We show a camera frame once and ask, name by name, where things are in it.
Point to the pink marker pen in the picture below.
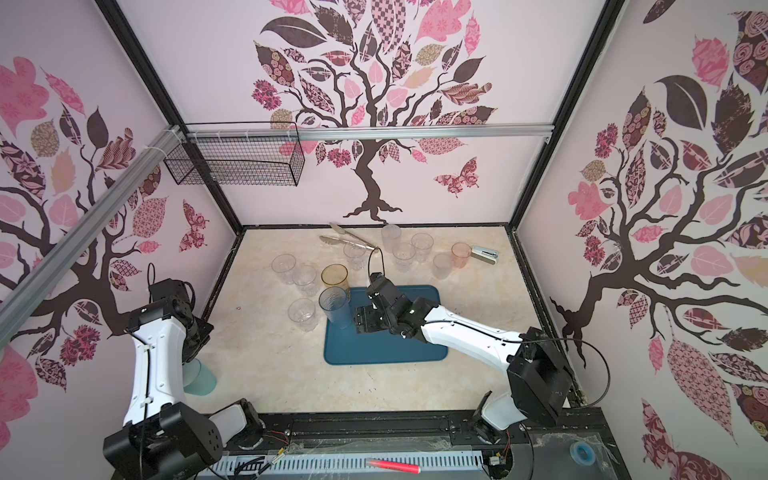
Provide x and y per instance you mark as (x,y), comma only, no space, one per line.
(394,466)

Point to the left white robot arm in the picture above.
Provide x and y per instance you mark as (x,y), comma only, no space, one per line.
(162,437)

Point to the clear glass back tall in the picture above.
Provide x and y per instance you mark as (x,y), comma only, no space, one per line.
(391,236)

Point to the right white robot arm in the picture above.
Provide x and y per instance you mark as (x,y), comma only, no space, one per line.
(539,377)

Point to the amber yellow tall glass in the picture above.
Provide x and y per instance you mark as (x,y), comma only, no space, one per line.
(336,276)

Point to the grey blue plastic cup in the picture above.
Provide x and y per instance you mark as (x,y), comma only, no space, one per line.
(334,302)

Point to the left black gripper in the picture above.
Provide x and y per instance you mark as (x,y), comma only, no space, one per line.
(206,329)

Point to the blue tape roll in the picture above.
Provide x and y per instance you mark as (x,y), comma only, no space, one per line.
(582,453)

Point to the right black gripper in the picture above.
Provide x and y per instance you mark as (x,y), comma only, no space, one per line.
(366,317)

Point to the pink plastic cup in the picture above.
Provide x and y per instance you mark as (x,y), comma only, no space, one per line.
(461,253)

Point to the black wire mesh basket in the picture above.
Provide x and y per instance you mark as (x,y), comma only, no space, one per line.
(259,153)

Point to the white slotted cable duct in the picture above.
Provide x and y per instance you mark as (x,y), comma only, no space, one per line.
(432,465)

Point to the green plastic cup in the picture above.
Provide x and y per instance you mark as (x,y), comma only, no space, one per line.
(197,378)

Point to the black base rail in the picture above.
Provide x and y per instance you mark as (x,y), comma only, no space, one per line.
(522,451)

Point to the metal serving tongs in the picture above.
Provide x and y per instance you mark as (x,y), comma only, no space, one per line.
(345,237)

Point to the teal rectangular tray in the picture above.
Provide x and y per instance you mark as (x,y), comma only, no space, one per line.
(345,347)

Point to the white stapler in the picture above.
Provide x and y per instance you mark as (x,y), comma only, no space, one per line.
(485,255)

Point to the clear tumbler glass near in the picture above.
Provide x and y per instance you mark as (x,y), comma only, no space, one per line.
(283,266)

